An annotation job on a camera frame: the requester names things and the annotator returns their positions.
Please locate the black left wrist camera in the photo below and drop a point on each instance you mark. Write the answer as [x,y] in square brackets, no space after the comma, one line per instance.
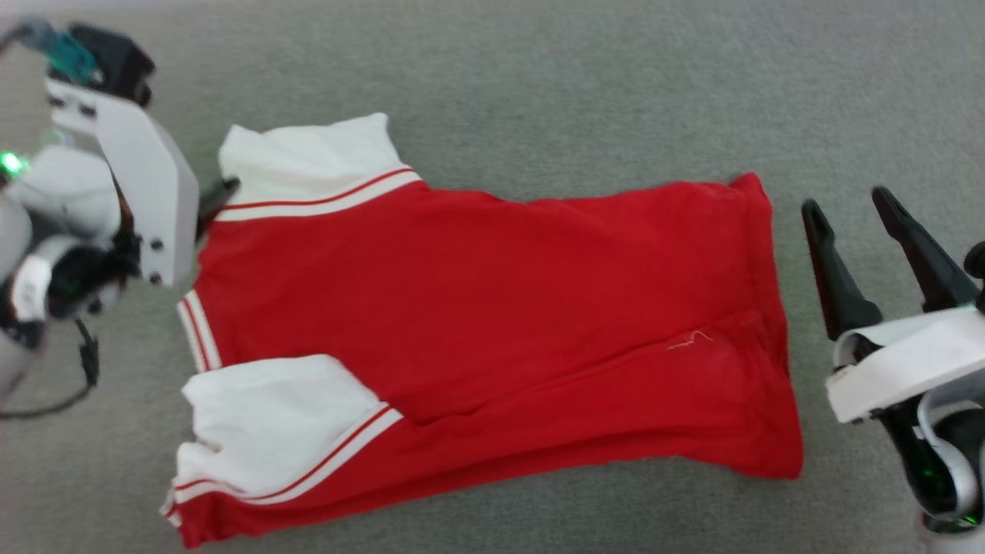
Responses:
[115,58]

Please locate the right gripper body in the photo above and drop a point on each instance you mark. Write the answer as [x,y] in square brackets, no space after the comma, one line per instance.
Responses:
[935,462]

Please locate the white left camera mount plate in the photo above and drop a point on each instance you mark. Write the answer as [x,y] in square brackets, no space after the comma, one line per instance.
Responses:
[154,192]

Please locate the white right camera mount plate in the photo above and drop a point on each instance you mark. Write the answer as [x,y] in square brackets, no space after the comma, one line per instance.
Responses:
[900,369]

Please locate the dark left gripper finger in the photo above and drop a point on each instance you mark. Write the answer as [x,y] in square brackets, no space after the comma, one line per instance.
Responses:
[214,201]

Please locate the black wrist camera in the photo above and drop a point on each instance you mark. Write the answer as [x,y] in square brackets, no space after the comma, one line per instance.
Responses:
[977,265]
[115,58]

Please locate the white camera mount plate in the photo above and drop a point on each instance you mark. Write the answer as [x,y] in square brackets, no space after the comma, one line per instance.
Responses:
[900,369]
[154,192]

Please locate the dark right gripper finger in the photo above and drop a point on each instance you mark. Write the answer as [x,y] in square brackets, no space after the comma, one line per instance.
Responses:
[839,285]
[931,269]

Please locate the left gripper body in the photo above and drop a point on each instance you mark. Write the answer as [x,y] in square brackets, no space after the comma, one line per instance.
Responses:
[69,192]

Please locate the red white basketball jersey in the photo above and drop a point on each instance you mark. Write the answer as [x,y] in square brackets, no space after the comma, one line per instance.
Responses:
[500,308]

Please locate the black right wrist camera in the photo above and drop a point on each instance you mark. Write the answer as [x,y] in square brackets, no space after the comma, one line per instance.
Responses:
[977,265]

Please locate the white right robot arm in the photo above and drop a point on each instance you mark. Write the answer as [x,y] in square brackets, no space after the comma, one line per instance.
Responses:
[950,542]

